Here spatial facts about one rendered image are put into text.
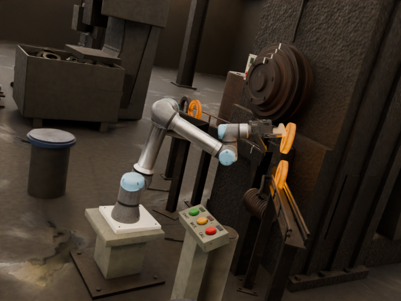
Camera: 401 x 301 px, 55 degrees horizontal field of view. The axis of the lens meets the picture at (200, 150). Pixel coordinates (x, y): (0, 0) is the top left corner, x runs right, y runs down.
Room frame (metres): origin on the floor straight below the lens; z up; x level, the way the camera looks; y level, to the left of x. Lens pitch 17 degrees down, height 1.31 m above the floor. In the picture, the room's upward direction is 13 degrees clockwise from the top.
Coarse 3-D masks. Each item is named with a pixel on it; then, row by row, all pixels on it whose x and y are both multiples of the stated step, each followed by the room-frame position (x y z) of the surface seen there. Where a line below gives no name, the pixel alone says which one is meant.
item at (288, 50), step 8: (264, 48) 2.47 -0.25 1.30; (280, 48) 2.34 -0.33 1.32; (288, 48) 2.28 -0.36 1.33; (296, 56) 2.25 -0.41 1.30; (296, 64) 2.20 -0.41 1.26; (296, 72) 2.18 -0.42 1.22; (304, 72) 2.21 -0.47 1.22; (296, 80) 2.17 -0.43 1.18; (304, 80) 2.20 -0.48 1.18; (296, 88) 2.15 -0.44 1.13; (296, 96) 2.17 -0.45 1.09; (248, 104) 2.48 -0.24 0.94; (288, 104) 2.17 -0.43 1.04; (296, 104) 2.19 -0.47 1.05; (280, 112) 2.21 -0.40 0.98; (288, 112) 2.21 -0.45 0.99; (272, 120) 2.25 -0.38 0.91; (280, 120) 2.29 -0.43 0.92
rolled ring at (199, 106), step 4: (192, 100) 3.17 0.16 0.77; (196, 100) 3.12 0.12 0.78; (192, 104) 3.16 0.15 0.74; (196, 104) 3.10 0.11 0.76; (200, 104) 3.09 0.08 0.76; (188, 108) 3.20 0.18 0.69; (192, 108) 3.19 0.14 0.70; (200, 108) 3.07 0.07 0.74; (188, 112) 3.19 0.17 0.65; (192, 112) 3.19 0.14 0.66; (196, 112) 3.07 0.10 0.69; (200, 112) 3.06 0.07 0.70; (196, 116) 3.06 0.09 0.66
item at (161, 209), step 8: (192, 120) 2.74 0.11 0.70; (200, 120) 2.71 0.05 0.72; (200, 128) 2.57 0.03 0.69; (176, 136) 2.58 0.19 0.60; (184, 144) 2.60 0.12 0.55; (184, 152) 2.60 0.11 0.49; (176, 160) 2.62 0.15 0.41; (184, 160) 2.62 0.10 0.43; (176, 168) 2.61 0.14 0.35; (184, 168) 2.65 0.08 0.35; (176, 176) 2.61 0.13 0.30; (176, 184) 2.60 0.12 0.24; (176, 192) 2.60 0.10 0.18; (168, 200) 2.62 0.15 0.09; (176, 200) 2.62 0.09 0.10; (160, 208) 2.62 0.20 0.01; (168, 208) 2.61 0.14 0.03; (176, 208) 2.68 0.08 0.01; (168, 216) 2.53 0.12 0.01; (176, 216) 2.56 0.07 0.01
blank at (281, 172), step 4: (280, 164) 1.90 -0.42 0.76; (284, 164) 1.87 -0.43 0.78; (280, 168) 1.87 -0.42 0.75; (284, 168) 1.85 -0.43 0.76; (276, 172) 1.96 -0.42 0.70; (280, 172) 1.84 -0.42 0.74; (284, 172) 1.83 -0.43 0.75; (276, 176) 1.93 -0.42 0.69; (280, 176) 1.83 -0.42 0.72; (284, 176) 1.83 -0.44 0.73; (276, 180) 1.90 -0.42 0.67; (280, 180) 1.82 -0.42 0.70; (284, 180) 1.82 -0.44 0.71; (276, 184) 1.86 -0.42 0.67; (280, 184) 1.83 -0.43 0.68; (284, 184) 1.83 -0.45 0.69; (280, 188) 1.84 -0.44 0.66
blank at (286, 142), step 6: (288, 126) 1.90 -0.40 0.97; (294, 126) 1.87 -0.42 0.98; (288, 132) 1.84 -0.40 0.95; (294, 132) 1.84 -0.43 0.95; (282, 138) 1.96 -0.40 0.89; (288, 138) 1.83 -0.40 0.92; (282, 144) 1.90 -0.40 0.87; (288, 144) 1.83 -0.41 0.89; (282, 150) 1.85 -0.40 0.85; (288, 150) 1.84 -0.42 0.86
